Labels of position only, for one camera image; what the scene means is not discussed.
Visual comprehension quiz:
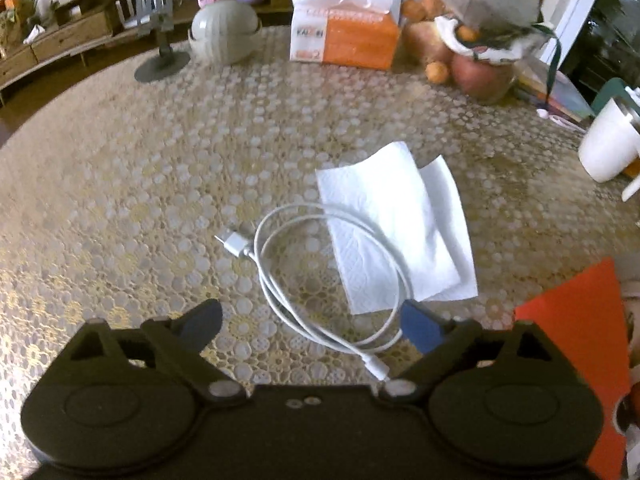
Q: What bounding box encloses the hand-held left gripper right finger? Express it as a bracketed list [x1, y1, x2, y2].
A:
[376, 299, 554, 404]

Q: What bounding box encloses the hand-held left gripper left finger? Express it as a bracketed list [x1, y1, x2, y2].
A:
[69, 298, 249, 407]

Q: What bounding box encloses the white charging cable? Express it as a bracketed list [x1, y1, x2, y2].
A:
[214, 203, 416, 384]

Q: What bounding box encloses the red and white cardboard box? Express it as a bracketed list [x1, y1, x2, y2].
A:
[513, 257, 634, 480]

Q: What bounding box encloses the white paper tissue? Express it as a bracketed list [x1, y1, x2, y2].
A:
[315, 141, 479, 316]

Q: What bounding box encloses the small white spoon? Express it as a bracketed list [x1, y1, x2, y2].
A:
[536, 108, 587, 133]

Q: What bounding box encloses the white mug with steel rim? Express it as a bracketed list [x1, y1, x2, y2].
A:
[578, 94, 640, 204]

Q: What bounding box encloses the grey phone stand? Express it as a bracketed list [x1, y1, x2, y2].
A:
[115, 0, 191, 84]

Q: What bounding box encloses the stack of books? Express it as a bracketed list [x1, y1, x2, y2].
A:
[514, 57, 596, 121]

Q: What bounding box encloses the round grey desktop bin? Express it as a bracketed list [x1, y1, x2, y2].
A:
[188, 0, 262, 65]

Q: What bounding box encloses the orange and white tissue pack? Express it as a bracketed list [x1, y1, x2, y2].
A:
[289, 0, 404, 71]

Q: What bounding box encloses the plastic bag of fruit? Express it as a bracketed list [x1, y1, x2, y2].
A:
[397, 0, 566, 106]

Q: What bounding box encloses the wooden sideboard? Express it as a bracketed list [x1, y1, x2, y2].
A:
[0, 0, 201, 106]

